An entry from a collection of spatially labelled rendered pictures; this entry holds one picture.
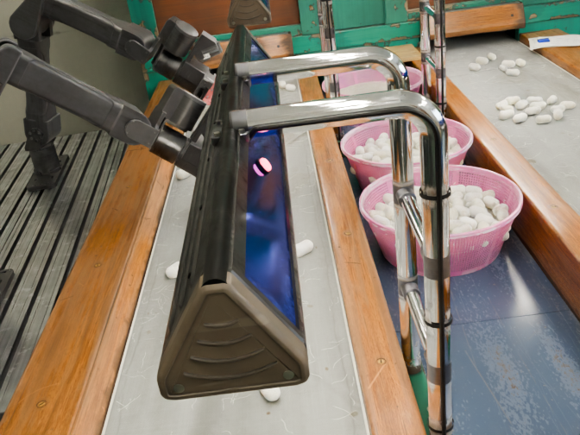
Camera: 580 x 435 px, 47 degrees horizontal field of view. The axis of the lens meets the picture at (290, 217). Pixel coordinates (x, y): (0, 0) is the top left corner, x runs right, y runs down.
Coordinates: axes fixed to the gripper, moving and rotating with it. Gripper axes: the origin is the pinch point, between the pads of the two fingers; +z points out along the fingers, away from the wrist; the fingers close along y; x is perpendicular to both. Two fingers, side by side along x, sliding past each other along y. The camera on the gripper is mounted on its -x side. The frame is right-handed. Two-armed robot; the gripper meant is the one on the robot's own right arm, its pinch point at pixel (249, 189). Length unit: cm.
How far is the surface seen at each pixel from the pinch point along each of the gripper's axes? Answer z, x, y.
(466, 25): 45, -45, 82
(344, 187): 13.1, -11.7, -5.6
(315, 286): 8.8, -5.2, -32.8
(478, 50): 53, -41, 83
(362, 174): 19.1, -11.7, 7.2
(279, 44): 2, -11, 82
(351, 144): 17.6, -12.8, 19.2
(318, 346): 8.3, -4.8, -46.6
